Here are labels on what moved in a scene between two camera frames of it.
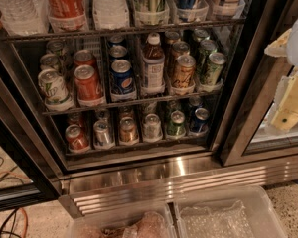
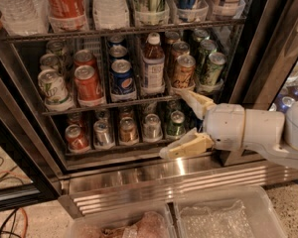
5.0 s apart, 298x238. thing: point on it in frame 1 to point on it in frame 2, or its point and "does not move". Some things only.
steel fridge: [118, 93] does not move
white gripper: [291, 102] to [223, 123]
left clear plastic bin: [155, 221] does not move
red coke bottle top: [66, 6] does not move
